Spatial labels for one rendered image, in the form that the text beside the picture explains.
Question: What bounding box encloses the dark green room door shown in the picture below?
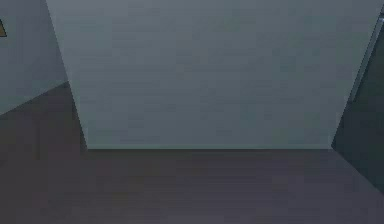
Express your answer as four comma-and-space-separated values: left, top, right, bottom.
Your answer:
331, 4, 384, 196

